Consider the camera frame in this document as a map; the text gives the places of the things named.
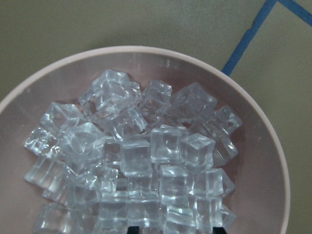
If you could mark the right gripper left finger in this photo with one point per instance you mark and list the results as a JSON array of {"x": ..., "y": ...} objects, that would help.
[{"x": 133, "y": 230}]

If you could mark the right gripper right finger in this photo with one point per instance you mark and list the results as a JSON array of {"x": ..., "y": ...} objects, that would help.
[{"x": 219, "y": 230}]

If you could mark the pile of ice cubes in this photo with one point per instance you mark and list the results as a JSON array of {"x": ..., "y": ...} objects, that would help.
[{"x": 125, "y": 155}]

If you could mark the pink bowl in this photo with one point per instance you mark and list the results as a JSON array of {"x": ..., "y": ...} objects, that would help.
[{"x": 261, "y": 199}]

